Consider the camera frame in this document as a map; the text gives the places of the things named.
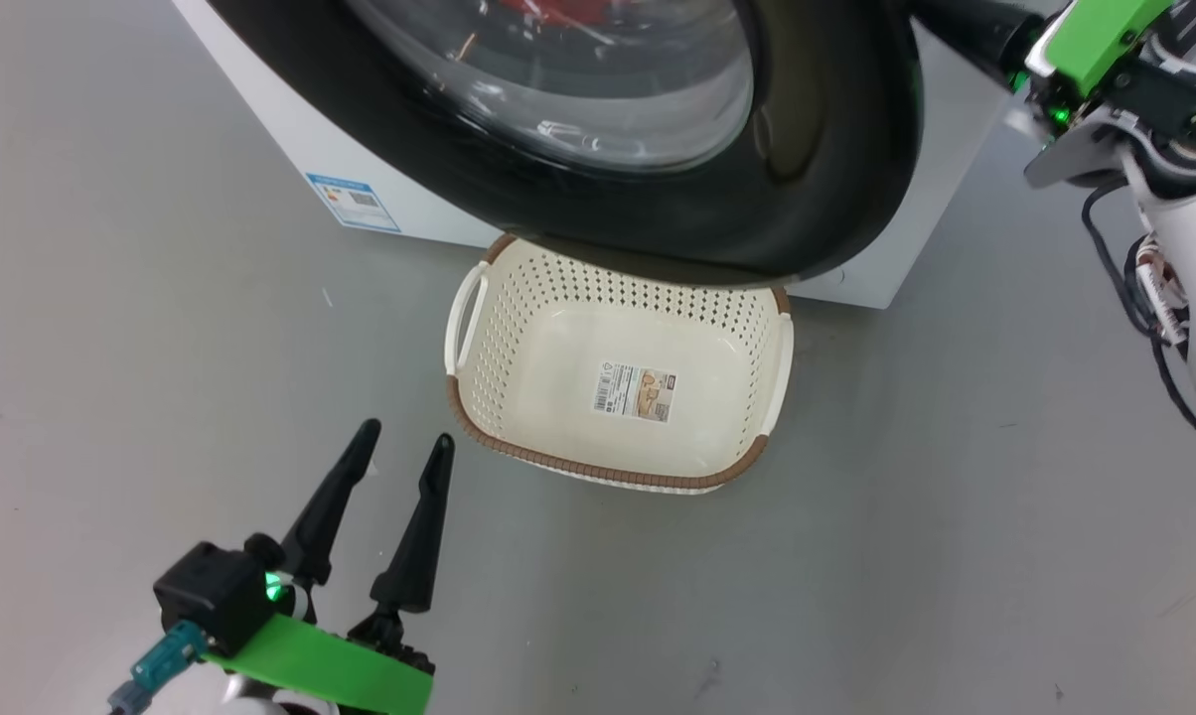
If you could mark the cream perforated laundry basket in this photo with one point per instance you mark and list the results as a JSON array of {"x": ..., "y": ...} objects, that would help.
[{"x": 558, "y": 348}]

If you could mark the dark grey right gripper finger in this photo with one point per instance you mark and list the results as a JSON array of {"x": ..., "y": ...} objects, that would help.
[{"x": 985, "y": 35}]

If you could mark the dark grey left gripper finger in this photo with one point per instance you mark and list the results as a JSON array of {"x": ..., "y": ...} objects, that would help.
[
  {"x": 417, "y": 546},
  {"x": 330, "y": 516}
]

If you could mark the white washing machine body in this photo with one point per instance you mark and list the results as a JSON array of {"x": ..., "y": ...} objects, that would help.
[{"x": 290, "y": 119}]

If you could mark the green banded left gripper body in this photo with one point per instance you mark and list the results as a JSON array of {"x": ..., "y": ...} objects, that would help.
[{"x": 330, "y": 665}]

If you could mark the black round washing machine door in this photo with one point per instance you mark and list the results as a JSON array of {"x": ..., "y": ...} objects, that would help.
[{"x": 658, "y": 218}]

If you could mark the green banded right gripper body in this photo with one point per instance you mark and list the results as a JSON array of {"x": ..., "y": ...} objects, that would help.
[{"x": 1105, "y": 45}]

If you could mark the red and white garment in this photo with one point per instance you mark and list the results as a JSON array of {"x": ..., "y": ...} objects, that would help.
[{"x": 570, "y": 10}]

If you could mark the paper product label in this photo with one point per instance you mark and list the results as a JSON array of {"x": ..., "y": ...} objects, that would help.
[{"x": 635, "y": 391}]

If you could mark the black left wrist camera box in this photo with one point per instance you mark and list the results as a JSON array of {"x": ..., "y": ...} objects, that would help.
[{"x": 211, "y": 591}]

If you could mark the blue energy label sticker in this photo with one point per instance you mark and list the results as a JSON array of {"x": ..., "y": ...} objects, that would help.
[{"x": 353, "y": 203}]

